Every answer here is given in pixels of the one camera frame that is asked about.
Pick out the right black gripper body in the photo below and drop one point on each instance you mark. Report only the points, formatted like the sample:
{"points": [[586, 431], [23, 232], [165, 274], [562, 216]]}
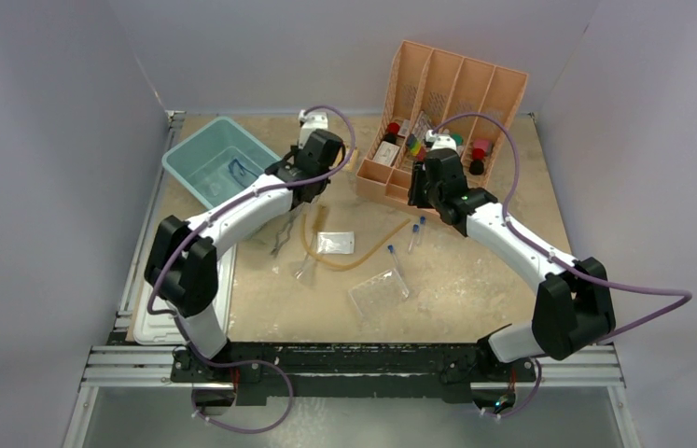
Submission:
{"points": [[424, 195]]}

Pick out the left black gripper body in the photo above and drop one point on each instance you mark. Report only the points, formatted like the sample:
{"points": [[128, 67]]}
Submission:
{"points": [[295, 149]]}

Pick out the metal crucible tongs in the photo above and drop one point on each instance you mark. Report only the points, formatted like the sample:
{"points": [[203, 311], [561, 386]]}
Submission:
{"points": [[284, 233]]}

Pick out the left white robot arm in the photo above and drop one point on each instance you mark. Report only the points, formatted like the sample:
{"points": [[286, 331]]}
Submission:
{"points": [[182, 266]]}

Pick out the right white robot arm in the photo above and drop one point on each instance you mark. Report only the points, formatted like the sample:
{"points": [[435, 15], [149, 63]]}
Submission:
{"points": [[570, 312]]}

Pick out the yellow spiral notepad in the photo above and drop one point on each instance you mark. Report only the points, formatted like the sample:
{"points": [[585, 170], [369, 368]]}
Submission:
{"points": [[351, 162]]}

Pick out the amber rubber tube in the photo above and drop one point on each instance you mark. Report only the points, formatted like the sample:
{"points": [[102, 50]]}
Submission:
{"points": [[314, 219]]}

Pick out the teal plastic bin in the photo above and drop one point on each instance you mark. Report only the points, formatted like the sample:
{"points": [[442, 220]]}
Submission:
{"points": [[196, 169]]}

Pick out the white zip pouch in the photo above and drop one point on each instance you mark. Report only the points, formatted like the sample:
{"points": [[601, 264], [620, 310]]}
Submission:
{"points": [[335, 243]]}

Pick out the peach plastic desk organizer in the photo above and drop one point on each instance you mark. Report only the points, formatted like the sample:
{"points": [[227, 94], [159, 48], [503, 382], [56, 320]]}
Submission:
{"points": [[470, 99]]}

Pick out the clear plastic well plate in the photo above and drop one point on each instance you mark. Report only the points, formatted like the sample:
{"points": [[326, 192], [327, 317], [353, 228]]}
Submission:
{"points": [[379, 294]]}

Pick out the clear plastic funnel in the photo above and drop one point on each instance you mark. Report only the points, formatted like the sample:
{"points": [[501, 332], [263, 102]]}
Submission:
{"points": [[305, 273]]}

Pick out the white bin lid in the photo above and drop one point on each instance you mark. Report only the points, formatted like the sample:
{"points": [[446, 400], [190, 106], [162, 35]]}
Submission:
{"points": [[161, 330]]}

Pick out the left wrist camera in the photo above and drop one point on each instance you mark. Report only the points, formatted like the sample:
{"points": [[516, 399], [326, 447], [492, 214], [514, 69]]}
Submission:
{"points": [[309, 122]]}

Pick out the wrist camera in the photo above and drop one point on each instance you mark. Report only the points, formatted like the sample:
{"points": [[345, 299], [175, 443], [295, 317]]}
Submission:
{"points": [[309, 122], [436, 141]]}

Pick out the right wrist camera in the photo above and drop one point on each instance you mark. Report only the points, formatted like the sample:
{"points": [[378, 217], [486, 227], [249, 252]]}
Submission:
{"points": [[436, 141]]}

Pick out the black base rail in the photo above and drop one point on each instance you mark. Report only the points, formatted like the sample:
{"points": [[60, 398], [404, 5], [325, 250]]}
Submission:
{"points": [[451, 372]]}

